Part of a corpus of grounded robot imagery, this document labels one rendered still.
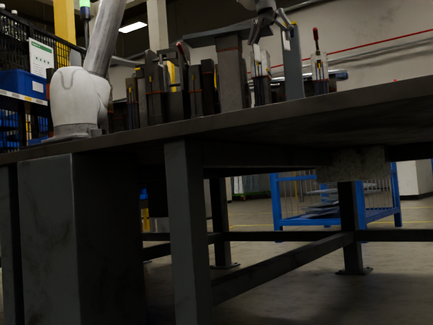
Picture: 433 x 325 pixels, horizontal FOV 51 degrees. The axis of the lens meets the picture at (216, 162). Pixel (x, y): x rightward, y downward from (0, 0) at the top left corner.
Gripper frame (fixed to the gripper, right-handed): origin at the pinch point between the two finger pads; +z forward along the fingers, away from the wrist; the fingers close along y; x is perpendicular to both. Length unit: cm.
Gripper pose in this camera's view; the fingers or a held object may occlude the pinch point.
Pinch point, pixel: (272, 53)
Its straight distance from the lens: 177.4
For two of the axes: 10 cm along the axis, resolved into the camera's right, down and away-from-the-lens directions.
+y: 7.3, -1.6, -6.6
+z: 1.1, 9.9, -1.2
